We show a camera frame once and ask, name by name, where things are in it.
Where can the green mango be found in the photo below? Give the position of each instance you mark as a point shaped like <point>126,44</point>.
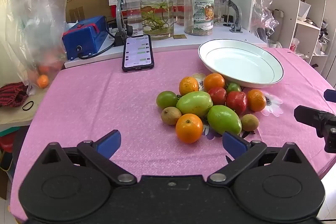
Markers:
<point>194,103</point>

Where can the black smartphone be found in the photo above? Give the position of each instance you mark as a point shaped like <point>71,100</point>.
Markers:
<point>138,52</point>

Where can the white ceramic plate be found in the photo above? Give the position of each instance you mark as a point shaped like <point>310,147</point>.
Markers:
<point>241,61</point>

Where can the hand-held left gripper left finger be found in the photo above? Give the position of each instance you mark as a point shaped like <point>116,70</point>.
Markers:
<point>110,141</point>

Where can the blue metal box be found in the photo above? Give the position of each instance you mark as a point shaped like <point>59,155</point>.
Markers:
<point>84,37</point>

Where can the crumpled clear plastic wrap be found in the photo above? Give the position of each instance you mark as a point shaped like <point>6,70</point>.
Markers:
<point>262,19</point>

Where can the small red apple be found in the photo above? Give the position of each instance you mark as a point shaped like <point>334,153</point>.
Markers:
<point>217,95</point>
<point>236,102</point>

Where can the white shelf board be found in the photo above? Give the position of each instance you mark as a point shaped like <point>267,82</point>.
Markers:
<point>170,46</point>

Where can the red and black cloth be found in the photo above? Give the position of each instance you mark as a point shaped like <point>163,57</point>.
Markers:
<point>11,94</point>

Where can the grey metal bracket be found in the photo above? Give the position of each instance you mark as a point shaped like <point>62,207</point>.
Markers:
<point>119,11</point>
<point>237,14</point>

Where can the pink tablecloth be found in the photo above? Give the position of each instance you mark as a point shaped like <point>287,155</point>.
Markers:
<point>105,103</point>

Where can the brown longan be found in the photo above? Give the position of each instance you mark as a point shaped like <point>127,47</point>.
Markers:
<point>249,122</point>
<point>171,115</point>

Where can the orange mandarin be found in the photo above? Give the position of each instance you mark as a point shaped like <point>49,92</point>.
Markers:
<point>256,100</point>
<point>188,85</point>
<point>189,128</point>
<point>214,81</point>

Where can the black power adapter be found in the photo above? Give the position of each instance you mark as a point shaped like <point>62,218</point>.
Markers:
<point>119,39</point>

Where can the small bagged mandarin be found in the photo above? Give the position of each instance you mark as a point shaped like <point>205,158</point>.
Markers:
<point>42,81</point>

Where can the large clear plastic bag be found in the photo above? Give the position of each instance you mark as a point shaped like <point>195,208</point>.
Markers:
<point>31,16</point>

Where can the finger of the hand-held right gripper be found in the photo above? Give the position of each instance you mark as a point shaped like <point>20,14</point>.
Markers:
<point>307,113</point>
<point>330,96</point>

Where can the red plastic stool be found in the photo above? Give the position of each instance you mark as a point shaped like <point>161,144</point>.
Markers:
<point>6,142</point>

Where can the small red-capped clear bottle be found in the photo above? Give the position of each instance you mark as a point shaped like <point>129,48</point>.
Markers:
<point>134,3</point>

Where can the small gold card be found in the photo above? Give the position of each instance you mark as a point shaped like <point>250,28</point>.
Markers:
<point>179,37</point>

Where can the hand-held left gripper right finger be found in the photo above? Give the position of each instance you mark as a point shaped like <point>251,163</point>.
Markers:
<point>233,144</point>

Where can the labelled clear plastic jar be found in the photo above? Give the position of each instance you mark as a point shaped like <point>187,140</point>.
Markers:
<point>198,3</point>

